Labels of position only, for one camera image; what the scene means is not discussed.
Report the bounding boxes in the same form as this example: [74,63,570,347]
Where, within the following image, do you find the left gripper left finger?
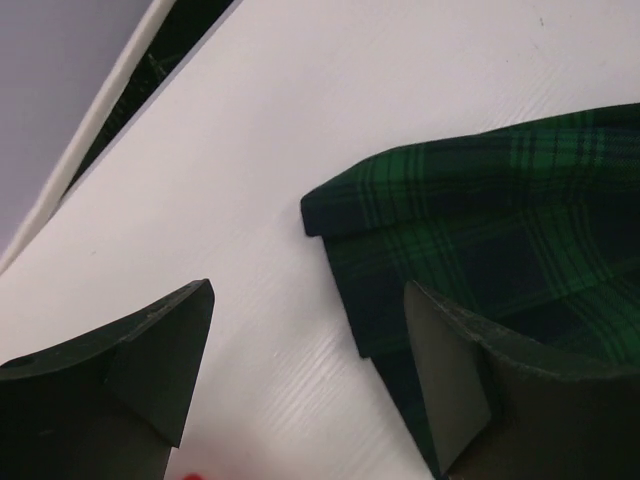
[1,279,215,479]

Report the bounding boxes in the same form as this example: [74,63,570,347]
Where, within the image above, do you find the green plaid pleated skirt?
[301,104,639,472]

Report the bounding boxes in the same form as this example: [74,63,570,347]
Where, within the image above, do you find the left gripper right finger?
[404,283,639,479]

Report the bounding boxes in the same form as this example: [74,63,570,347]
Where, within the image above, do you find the red plastic bin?
[182,473,205,480]

